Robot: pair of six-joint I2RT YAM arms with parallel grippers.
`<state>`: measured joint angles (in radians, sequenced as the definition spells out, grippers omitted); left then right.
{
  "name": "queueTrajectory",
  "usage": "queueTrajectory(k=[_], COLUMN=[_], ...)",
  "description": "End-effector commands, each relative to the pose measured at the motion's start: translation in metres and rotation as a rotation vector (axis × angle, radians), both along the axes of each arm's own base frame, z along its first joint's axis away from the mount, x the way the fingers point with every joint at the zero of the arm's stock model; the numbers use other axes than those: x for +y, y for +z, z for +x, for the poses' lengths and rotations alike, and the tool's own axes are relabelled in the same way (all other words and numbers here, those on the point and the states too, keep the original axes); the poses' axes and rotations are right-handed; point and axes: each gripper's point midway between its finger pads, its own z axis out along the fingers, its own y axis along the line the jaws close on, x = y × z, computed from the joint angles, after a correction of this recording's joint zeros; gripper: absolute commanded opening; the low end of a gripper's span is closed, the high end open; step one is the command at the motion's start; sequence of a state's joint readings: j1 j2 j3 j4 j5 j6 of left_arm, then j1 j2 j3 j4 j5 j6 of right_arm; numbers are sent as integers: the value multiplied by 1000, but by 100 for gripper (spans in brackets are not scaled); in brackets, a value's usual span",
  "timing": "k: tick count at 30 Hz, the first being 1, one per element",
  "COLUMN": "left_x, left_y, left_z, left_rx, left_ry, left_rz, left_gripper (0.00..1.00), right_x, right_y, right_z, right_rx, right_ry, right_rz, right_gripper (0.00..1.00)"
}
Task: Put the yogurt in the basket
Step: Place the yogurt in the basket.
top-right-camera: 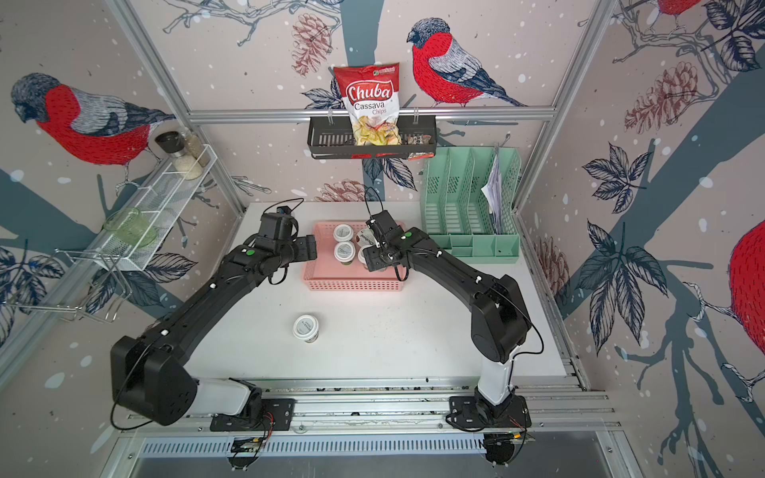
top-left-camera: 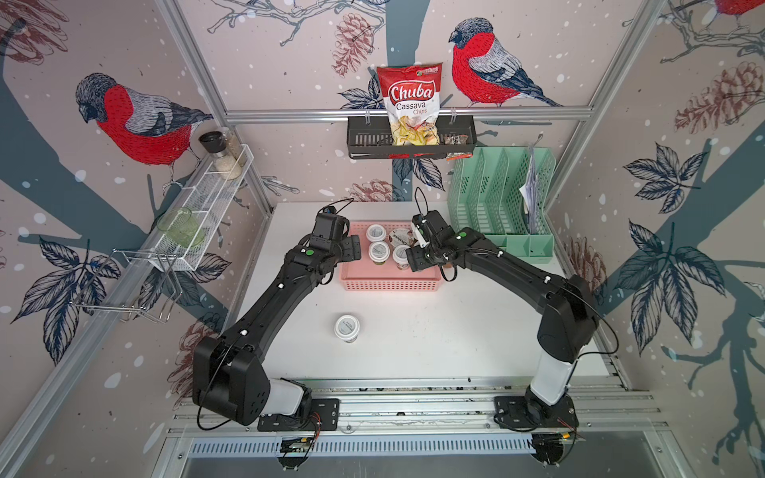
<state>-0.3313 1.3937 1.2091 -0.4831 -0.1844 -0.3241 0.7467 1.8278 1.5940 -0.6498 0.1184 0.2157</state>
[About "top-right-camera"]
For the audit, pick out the green glass cup on shelf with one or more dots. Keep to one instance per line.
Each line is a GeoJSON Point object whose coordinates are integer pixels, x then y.
{"type": "Point", "coordinates": [131, 227]}

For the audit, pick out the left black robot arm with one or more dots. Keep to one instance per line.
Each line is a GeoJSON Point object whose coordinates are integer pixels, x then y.
{"type": "Point", "coordinates": [148, 372]}

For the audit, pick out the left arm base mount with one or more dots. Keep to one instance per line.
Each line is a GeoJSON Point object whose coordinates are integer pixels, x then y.
{"type": "Point", "coordinates": [269, 414]}

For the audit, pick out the red Chuba cassava chips bag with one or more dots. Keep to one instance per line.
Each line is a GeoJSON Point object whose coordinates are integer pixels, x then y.
{"type": "Point", "coordinates": [370, 96]}

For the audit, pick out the metal wire hook rack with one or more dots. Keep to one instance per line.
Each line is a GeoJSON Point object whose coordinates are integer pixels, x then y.
{"type": "Point", "coordinates": [66, 285]}

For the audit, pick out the Chobani yogurt cup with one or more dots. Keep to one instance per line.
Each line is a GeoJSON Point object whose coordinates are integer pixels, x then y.
{"type": "Point", "coordinates": [366, 238]}

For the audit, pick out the black hanging wire basket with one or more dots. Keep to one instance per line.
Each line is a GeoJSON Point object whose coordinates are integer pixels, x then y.
{"type": "Point", "coordinates": [334, 139]}

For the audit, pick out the clear spice jar on shelf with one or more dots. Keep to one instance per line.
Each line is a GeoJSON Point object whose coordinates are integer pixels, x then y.
{"type": "Point", "coordinates": [195, 147]}

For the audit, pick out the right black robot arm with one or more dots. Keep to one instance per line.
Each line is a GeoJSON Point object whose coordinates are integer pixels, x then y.
{"type": "Point", "coordinates": [499, 322]}

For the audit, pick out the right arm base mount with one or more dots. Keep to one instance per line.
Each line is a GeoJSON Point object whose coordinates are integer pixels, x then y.
{"type": "Point", "coordinates": [474, 413]}

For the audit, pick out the black-lid spice jar on shelf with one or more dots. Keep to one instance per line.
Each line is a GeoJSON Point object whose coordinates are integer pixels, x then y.
{"type": "Point", "coordinates": [172, 143]}

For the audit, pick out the pink perforated plastic basket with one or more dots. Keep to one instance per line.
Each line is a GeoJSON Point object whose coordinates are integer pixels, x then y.
{"type": "Point", "coordinates": [327, 274]}

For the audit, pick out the white papers in organizer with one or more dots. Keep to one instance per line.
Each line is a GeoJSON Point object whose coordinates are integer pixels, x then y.
{"type": "Point", "coordinates": [492, 191]}

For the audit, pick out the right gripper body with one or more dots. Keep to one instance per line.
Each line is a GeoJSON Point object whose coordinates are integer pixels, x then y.
{"type": "Point", "coordinates": [376, 258]}

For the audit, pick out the white wire wall shelf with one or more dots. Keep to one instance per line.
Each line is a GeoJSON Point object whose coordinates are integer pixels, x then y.
{"type": "Point", "coordinates": [161, 199]}

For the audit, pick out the white-lid yogurt cup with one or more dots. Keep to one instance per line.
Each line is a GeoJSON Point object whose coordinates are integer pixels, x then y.
{"type": "Point", "coordinates": [345, 252]}
{"type": "Point", "coordinates": [362, 257]}
{"type": "Point", "coordinates": [344, 233]}
{"type": "Point", "coordinates": [306, 328]}

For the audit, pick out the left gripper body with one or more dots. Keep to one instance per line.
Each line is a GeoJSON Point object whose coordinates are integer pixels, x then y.
{"type": "Point", "coordinates": [300, 249]}

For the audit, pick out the green plastic file organizer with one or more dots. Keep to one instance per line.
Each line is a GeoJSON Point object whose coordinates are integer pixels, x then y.
{"type": "Point", "coordinates": [456, 213]}

